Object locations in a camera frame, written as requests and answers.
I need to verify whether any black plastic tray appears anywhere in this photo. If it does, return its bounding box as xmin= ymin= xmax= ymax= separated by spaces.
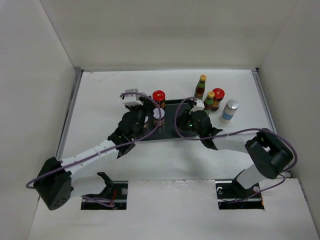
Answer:
xmin=142 ymin=99 xmax=196 ymax=141

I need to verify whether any green-label sauce bottle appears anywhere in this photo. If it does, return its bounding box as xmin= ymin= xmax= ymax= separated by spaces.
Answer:
xmin=203 ymin=91 xmax=215 ymax=115
xmin=194 ymin=74 xmax=207 ymax=100

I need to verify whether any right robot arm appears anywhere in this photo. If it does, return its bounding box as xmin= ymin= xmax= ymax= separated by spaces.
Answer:
xmin=174 ymin=110 xmax=295 ymax=198

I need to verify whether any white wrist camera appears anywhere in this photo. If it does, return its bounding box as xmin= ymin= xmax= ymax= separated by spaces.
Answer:
xmin=189 ymin=99 xmax=205 ymax=114
xmin=120 ymin=94 xmax=143 ymax=107

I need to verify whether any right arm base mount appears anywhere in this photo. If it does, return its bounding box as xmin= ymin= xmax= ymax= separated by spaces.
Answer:
xmin=215 ymin=178 xmax=265 ymax=210

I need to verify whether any red-lid chili sauce jar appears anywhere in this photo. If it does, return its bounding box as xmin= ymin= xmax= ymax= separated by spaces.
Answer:
xmin=211 ymin=88 xmax=225 ymax=112

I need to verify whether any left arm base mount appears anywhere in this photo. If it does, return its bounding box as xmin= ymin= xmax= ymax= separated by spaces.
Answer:
xmin=80 ymin=172 xmax=129 ymax=211

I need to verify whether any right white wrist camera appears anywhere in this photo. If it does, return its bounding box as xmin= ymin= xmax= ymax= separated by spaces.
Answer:
xmin=189 ymin=99 xmax=205 ymax=114

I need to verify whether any white salt shaker silver lid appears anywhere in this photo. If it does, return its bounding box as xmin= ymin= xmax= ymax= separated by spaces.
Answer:
xmin=219 ymin=99 xmax=239 ymax=124

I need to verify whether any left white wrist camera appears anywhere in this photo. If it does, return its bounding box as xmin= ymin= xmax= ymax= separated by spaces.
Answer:
xmin=120 ymin=94 xmax=143 ymax=107

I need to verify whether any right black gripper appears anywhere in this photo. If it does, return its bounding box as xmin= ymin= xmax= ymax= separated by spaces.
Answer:
xmin=173 ymin=109 xmax=203 ymax=138

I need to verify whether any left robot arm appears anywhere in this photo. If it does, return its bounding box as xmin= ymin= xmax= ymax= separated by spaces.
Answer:
xmin=26 ymin=91 xmax=158 ymax=211

